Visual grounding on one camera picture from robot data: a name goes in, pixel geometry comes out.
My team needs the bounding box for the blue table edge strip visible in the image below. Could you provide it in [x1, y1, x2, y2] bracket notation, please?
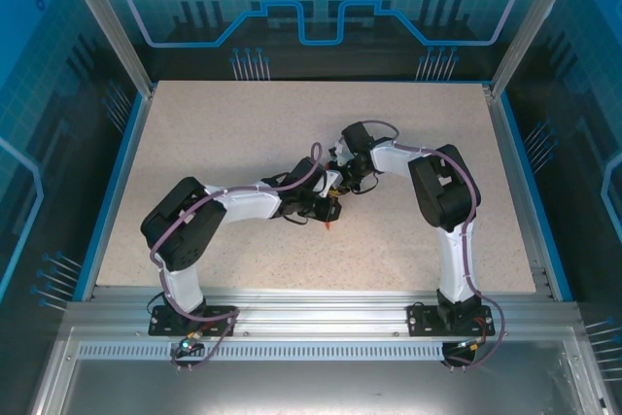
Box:
[80, 91, 150, 302]
[498, 93, 575, 302]

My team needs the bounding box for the shiny metal tray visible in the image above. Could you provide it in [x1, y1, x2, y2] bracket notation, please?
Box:
[28, 327, 611, 415]

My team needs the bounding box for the thin black left gripper cable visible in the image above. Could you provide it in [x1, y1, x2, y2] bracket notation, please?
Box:
[281, 210, 312, 227]

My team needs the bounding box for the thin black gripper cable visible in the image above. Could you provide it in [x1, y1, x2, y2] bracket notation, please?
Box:
[281, 210, 312, 227]
[349, 171, 383, 195]

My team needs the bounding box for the thin black right gripper cable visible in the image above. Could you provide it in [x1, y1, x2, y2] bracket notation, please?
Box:
[349, 171, 383, 195]

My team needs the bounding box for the aluminium mounting rail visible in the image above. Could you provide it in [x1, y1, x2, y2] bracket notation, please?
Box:
[62, 286, 584, 338]

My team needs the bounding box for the slotted metal cable duct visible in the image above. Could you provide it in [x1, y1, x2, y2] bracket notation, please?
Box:
[76, 342, 570, 363]

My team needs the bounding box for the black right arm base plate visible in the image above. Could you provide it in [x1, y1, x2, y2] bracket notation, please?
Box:
[406, 301, 497, 337]

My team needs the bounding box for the aluminium side rail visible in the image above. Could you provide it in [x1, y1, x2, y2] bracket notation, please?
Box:
[480, 83, 555, 300]

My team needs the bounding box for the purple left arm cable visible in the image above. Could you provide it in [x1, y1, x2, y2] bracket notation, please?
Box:
[149, 141, 326, 371]

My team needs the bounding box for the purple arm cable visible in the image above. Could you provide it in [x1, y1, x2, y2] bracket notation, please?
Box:
[359, 119, 509, 370]
[149, 141, 326, 371]

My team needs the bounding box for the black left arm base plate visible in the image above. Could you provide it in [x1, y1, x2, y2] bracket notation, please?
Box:
[148, 304, 238, 337]

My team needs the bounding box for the cable connector with green light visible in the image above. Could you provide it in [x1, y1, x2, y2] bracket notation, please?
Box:
[177, 331, 204, 357]

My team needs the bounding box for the cable connector with orange wires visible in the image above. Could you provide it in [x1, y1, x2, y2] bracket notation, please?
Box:
[454, 335, 488, 354]

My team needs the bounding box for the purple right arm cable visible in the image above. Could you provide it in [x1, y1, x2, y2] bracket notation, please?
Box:
[359, 119, 509, 370]

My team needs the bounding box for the aluminium frame post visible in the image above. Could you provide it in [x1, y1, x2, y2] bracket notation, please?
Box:
[52, 0, 157, 98]
[488, 0, 587, 98]

